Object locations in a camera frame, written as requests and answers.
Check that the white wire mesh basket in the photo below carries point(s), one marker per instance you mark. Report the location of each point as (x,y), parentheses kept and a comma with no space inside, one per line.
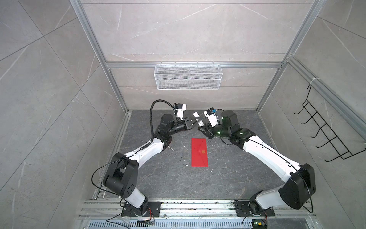
(188,76)

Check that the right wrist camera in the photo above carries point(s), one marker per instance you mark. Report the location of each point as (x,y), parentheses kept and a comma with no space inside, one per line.
(211,118)

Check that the black wire hook rack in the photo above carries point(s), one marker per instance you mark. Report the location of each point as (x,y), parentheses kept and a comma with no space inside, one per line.
(324,127)

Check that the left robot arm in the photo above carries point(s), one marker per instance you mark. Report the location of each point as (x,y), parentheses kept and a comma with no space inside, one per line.
(122,173)

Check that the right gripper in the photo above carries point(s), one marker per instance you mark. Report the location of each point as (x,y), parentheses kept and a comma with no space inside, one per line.
(209,131)

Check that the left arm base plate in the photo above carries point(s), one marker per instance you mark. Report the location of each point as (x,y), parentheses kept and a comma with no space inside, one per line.
(151,208)

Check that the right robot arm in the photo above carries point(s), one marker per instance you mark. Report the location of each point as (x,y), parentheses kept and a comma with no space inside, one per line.
(299,180)

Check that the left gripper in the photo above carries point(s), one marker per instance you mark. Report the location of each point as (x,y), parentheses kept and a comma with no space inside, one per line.
(188,123)

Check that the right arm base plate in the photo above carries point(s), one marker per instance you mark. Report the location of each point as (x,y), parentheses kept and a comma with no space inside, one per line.
(247,208)

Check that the red envelope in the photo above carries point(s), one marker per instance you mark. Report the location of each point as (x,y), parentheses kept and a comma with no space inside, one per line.
(199,157)

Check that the grey slotted cable duct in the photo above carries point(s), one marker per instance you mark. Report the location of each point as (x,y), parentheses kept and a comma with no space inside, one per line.
(174,224)

